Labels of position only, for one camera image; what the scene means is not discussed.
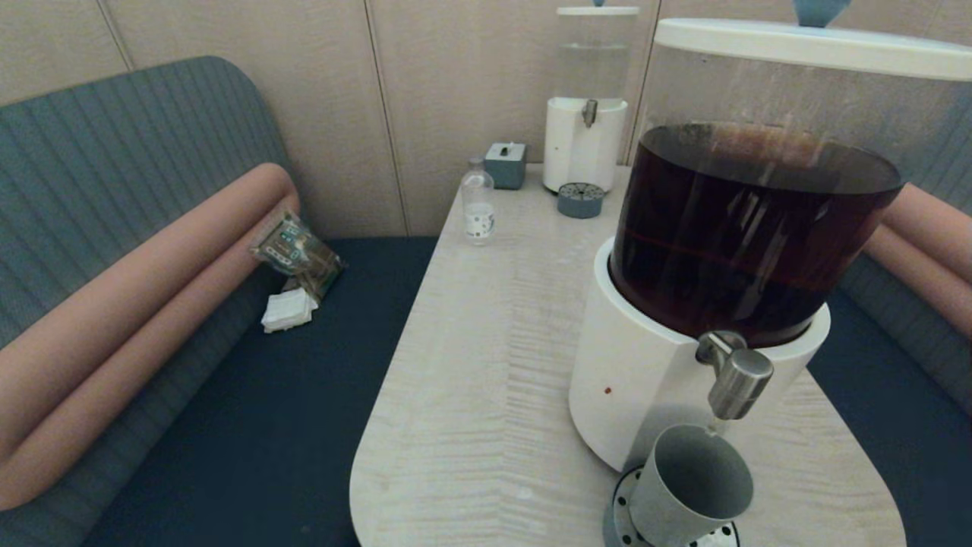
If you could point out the small clear water dispenser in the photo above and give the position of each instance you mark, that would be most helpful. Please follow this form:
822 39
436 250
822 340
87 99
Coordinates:
581 152

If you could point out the small grey drip tray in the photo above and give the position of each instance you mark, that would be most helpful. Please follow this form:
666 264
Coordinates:
581 201

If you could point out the small grey box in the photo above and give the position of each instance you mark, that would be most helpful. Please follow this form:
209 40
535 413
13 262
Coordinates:
505 167

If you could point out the pink bolster cushion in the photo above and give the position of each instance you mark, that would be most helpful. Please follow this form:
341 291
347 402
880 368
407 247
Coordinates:
152 357
934 228
919 281
152 266

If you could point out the white paper napkins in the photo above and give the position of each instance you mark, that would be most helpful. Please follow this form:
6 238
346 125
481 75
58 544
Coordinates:
288 311

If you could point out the large white dispenser lid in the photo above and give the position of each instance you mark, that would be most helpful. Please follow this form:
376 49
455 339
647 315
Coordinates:
797 45

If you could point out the clear plastic bottle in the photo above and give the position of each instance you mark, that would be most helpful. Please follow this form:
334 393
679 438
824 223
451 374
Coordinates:
478 213

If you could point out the small white dispenser lid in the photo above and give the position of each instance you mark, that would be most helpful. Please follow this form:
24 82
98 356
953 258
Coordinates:
600 11

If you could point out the large perforated metal drip tray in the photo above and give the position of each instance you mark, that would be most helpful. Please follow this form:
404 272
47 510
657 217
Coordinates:
616 516

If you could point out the small silver dispenser tap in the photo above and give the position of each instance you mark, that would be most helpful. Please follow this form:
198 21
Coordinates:
589 112

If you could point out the dark blue seat cushion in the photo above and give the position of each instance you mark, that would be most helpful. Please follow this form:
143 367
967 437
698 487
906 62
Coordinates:
896 425
266 418

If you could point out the green snack package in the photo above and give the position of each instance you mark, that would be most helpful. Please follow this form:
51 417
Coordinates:
296 254

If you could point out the large dark-tea drink dispenser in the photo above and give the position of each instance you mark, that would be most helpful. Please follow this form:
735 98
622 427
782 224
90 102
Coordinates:
645 380

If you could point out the large silver dispenser tap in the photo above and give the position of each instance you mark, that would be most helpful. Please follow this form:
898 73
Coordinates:
740 384

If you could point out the grey plastic cup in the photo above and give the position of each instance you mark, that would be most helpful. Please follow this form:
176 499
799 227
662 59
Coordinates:
683 494

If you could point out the grey ribbed sofa backrest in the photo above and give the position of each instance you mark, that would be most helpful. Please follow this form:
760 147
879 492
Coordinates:
953 152
114 152

